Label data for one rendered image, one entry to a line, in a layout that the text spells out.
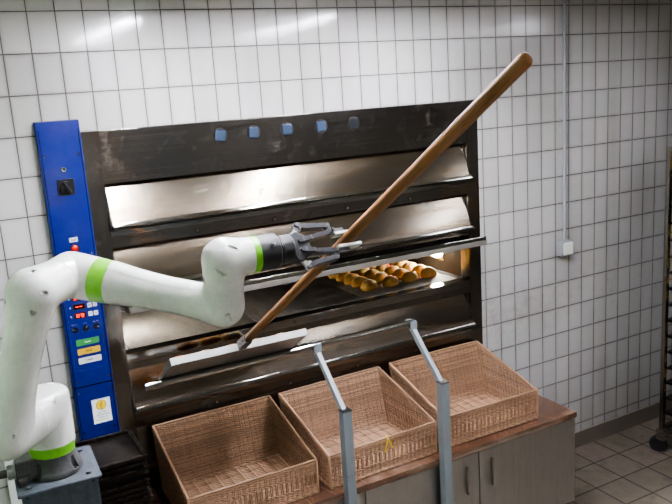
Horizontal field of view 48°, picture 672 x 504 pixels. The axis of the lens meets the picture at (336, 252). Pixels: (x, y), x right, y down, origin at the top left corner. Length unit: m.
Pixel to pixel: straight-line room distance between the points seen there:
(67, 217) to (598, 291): 3.02
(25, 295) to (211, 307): 0.43
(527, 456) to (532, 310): 0.91
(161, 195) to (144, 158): 0.17
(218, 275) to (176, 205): 1.41
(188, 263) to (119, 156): 0.53
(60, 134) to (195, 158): 0.55
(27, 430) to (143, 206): 1.33
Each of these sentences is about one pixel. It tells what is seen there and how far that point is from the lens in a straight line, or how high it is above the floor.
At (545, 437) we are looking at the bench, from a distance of 3.90.
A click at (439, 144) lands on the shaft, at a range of 1.62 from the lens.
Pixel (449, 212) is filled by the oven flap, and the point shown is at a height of 1.55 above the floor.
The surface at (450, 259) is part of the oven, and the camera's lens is 4.16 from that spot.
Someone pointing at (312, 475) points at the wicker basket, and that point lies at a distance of 3.24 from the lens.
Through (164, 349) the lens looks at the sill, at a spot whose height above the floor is 1.17.
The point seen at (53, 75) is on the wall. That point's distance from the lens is 3.12.
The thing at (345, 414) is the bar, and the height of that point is 0.94.
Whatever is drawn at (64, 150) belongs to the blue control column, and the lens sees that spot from 3.10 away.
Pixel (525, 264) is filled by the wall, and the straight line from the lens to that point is 4.29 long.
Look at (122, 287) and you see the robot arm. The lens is 2.00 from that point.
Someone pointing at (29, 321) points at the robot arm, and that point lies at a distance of 1.97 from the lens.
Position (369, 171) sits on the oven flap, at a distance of 3.62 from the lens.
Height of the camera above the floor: 2.21
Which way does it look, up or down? 12 degrees down
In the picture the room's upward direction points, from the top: 4 degrees counter-clockwise
